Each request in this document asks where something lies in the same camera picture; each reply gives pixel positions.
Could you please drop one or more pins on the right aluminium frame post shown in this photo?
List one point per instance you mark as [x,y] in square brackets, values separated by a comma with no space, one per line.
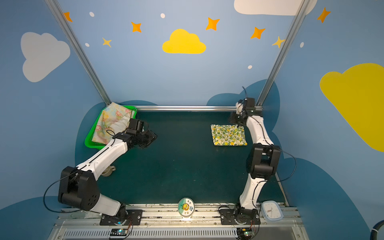
[290,37]

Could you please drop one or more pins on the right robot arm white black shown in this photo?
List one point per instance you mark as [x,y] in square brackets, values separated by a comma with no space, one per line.
[261,164]

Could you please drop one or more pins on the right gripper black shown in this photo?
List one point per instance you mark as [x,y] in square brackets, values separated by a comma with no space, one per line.
[237,117]

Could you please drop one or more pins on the left green circuit board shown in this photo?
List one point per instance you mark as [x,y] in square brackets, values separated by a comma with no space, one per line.
[118,234]

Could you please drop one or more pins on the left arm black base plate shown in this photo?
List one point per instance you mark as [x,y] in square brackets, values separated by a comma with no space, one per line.
[135,217]

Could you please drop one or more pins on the grey ceramic mug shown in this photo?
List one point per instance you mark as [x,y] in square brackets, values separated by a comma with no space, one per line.
[108,171]

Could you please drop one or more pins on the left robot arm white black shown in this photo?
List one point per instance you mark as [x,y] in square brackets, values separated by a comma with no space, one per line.
[78,186]

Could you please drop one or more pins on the lemon print skirt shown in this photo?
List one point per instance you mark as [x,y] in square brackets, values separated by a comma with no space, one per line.
[228,135]

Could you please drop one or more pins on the aluminium frame post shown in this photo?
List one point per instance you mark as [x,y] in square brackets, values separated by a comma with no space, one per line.
[64,24]
[290,37]

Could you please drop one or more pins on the round white green tape dispenser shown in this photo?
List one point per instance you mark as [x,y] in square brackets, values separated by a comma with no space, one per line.
[186,207]

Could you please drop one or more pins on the aluminium rail base frame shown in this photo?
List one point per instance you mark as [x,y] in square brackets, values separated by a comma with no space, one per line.
[163,222]

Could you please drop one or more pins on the white square clock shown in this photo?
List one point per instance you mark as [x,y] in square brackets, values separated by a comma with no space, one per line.
[271,211]

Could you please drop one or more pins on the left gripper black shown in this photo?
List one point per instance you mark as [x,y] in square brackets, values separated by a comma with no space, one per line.
[147,137]

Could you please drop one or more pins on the right green circuit board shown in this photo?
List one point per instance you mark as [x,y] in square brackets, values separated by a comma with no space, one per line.
[244,234]

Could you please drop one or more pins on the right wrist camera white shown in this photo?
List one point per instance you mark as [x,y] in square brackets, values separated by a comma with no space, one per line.
[239,108]

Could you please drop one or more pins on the pastel floral skirt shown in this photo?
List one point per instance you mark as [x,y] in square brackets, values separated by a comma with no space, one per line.
[113,119]

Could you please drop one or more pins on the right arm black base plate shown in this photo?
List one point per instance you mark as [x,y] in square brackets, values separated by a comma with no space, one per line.
[228,217]

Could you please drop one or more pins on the left aluminium frame post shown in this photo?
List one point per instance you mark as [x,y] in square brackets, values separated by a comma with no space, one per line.
[64,24]

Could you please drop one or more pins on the green plastic basket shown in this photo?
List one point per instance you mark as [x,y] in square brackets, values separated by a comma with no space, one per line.
[88,140]

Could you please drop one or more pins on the green circuit board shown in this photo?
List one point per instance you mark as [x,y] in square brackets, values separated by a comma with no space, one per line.
[244,234]
[118,234]

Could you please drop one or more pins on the rear aluminium frame bar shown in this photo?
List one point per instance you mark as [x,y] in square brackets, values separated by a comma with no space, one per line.
[143,108]

